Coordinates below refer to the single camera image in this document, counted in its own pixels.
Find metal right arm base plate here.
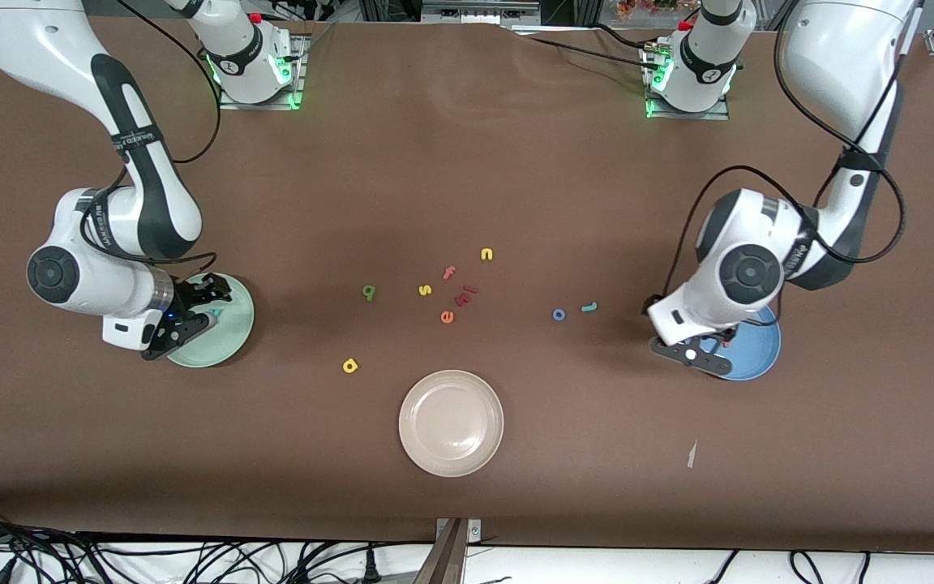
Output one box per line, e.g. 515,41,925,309
218,34,307,111

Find thin black cable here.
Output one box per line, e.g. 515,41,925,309
525,34,654,67
591,23,656,51

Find aluminium frame crossbar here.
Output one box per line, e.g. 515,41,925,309
421,0,542,27

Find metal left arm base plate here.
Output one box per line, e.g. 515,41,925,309
644,41,732,121

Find brown table cover sheet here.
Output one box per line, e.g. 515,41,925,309
0,15,934,552

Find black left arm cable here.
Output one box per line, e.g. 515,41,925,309
662,0,922,301

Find metal clamp bracket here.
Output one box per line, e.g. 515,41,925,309
414,517,484,584

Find beige plate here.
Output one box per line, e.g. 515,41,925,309
398,370,505,478

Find orange artificial flowers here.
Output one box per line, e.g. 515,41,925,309
615,0,705,23

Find mint green plate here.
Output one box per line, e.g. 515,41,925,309
165,273,255,369

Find blue plate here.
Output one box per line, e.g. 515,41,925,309
698,302,782,382

